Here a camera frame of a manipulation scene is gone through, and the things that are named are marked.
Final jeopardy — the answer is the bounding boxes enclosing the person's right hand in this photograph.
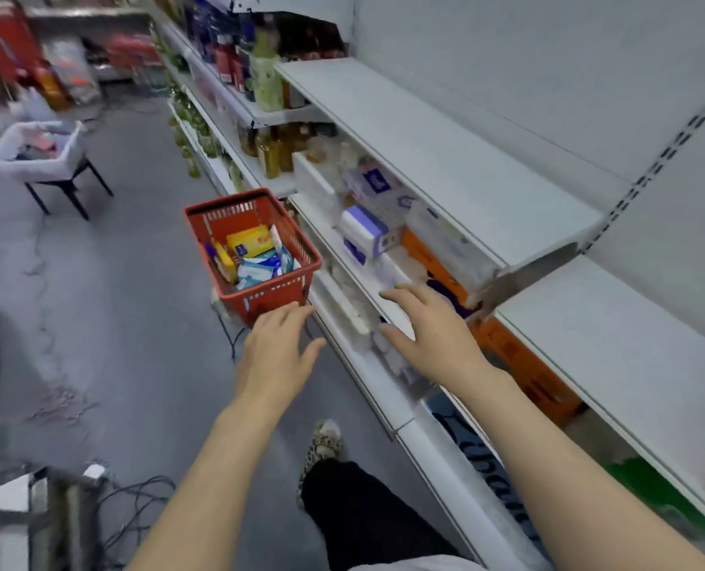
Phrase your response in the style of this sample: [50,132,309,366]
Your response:
[378,283,496,394]

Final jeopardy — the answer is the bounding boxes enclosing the person's left hand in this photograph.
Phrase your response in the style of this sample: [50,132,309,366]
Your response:
[232,301,328,420]

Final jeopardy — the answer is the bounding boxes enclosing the red plastic shopping basket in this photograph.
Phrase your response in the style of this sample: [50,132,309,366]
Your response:
[183,188,324,327]

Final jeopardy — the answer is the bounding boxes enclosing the pile of wipe packets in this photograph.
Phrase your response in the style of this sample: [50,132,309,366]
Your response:
[206,224,300,292]

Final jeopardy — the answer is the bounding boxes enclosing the person's left forearm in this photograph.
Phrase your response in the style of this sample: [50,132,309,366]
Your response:
[125,404,288,571]

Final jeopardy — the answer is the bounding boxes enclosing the person's right forearm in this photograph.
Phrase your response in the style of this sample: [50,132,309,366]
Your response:
[459,365,705,571]

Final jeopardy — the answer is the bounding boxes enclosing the orange white paper roll pack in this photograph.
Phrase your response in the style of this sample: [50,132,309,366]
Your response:
[399,228,484,319]

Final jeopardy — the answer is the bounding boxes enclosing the leopard print shoe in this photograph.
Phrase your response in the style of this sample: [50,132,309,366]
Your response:
[297,419,344,509]

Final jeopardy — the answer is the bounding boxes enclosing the white wrapped paper pack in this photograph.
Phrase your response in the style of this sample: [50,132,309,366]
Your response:
[405,198,502,292]

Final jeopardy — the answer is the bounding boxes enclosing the dark printed pack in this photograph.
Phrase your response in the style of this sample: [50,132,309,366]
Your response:
[429,397,544,542]

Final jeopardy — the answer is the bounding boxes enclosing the purple and white tissue pack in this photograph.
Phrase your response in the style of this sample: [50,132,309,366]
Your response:
[337,205,392,259]

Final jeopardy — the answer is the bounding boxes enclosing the pink tissue pack blue label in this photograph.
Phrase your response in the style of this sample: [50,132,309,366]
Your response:
[343,159,407,209]

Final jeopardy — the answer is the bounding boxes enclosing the black trousers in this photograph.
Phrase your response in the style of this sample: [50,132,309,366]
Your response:
[300,460,467,571]

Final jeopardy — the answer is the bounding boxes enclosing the large white paper roll pack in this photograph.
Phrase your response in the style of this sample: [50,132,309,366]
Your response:
[291,136,365,220]

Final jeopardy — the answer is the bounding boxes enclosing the row of yellow oil bottles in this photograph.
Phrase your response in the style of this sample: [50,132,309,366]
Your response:
[239,121,329,179]

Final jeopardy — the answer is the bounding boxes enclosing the white shirt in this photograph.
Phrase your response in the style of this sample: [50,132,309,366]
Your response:
[352,555,484,571]

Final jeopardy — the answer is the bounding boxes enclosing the green and white tissue pack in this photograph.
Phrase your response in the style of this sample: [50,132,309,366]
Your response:
[605,457,705,536]

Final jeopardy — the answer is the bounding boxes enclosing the black stool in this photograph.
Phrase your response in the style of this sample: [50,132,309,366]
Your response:
[25,159,114,220]

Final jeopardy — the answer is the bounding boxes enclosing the white flat box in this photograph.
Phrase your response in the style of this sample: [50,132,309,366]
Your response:
[0,472,35,571]

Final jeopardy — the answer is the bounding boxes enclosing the white plastic bin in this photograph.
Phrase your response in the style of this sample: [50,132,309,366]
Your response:
[0,120,86,184]

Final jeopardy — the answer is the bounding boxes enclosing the pile of colourful packets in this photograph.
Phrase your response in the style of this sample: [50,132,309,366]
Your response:
[13,130,62,161]

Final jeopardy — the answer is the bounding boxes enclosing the black floor cable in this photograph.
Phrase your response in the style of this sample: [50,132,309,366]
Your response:
[215,308,252,363]

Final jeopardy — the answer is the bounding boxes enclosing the black cable bundle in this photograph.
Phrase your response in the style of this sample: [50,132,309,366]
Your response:
[99,475,178,554]

